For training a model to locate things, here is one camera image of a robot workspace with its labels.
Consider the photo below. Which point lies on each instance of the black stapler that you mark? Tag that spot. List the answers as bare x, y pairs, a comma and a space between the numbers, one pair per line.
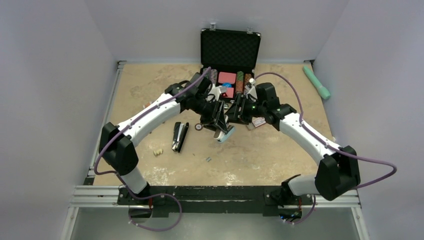
180, 130

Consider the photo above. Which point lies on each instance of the small beige staple strip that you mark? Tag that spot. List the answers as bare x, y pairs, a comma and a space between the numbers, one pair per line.
158, 152

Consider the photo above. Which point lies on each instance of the staple box red white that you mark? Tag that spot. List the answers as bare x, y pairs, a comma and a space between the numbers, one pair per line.
256, 123

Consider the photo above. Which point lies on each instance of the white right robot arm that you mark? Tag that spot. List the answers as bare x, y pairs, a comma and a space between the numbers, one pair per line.
338, 168

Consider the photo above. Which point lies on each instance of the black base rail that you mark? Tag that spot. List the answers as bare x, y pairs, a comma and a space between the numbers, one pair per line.
260, 199

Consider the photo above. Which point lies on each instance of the light blue stapler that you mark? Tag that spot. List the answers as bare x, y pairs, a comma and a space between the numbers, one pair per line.
221, 137

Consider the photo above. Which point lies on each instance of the pink card deck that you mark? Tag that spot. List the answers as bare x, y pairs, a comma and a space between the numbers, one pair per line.
227, 77

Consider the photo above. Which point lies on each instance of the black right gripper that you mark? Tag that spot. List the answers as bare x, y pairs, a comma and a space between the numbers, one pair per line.
233, 115

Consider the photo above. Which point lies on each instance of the aluminium frame rail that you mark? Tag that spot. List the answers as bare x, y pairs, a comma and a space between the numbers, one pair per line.
262, 156

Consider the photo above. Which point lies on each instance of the teal green cylinder tool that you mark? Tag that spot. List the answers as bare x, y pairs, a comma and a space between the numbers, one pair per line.
321, 89

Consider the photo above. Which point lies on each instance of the black poker chip case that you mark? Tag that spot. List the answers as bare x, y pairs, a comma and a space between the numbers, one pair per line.
229, 51

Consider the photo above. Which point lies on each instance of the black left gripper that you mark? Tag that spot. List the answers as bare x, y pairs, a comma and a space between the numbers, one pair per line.
216, 116

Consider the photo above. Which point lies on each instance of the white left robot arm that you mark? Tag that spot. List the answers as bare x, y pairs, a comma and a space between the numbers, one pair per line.
118, 142

